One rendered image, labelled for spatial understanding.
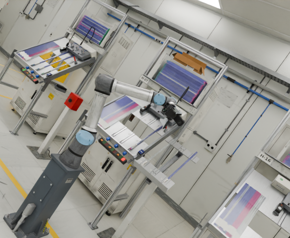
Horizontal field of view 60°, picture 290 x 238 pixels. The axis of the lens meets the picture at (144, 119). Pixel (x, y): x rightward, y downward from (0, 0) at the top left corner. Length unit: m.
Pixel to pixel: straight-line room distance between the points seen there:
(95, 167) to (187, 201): 1.80
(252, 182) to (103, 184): 1.43
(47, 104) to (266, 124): 2.96
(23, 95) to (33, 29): 3.53
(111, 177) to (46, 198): 0.98
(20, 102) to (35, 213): 2.13
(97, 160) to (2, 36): 5.76
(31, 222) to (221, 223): 1.30
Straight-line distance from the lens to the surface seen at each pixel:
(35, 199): 1.88
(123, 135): 2.33
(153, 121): 2.50
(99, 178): 2.72
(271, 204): 2.30
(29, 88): 3.67
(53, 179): 1.77
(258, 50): 4.28
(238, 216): 2.10
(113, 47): 3.47
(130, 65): 4.82
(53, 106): 3.32
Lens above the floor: 1.23
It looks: 5 degrees down
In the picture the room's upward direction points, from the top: 34 degrees clockwise
